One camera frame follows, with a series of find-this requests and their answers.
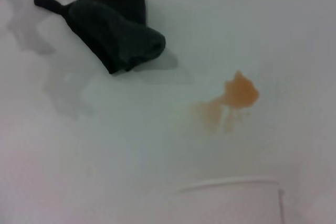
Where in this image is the dark blue rag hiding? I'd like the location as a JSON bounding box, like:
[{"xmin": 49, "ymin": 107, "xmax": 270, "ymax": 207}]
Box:
[{"xmin": 33, "ymin": 0, "xmax": 167, "ymax": 75}]

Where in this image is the clear plastic cup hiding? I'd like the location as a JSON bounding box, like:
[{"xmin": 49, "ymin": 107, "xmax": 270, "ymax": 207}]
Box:
[{"xmin": 173, "ymin": 177, "xmax": 286, "ymax": 224}]

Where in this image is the orange-brown liquid stain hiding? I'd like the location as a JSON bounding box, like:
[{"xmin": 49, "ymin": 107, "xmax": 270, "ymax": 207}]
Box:
[{"xmin": 190, "ymin": 70, "xmax": 261, "ymax": 136}]

